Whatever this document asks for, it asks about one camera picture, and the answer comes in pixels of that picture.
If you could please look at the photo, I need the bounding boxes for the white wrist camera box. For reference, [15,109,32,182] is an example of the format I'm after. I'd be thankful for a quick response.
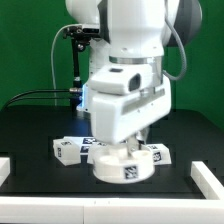
[89,64,153,95]

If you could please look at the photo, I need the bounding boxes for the white left rail block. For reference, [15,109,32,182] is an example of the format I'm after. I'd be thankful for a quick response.
[0,157,10,187]

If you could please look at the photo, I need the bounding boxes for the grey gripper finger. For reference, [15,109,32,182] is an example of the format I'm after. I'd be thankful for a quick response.
[127,136,139,155]
[139,128,149,144]

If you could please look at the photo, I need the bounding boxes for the grey camera cable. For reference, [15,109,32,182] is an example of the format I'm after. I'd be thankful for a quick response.
[50,23,80,107]

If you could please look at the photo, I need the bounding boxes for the black camera on stand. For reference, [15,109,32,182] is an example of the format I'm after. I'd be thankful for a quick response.
[63,24,99,39]

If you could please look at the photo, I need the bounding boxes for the white round stool seat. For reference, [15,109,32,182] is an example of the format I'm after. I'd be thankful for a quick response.
[93,148,155,184]

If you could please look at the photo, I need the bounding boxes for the white marker sheet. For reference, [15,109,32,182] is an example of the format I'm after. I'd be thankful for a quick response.
[63,135,101,156]

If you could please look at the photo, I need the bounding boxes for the white front rail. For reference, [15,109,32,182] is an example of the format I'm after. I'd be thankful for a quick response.
[0,197,224,224]

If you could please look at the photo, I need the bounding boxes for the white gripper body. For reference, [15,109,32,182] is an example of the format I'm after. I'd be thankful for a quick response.
[91,77,171,145]

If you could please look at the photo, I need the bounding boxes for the black base cables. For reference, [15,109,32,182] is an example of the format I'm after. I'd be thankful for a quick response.
[2,87,83,110]

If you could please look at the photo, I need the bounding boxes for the black camera stand pole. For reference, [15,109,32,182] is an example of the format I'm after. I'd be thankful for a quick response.
[70,38,86,110]

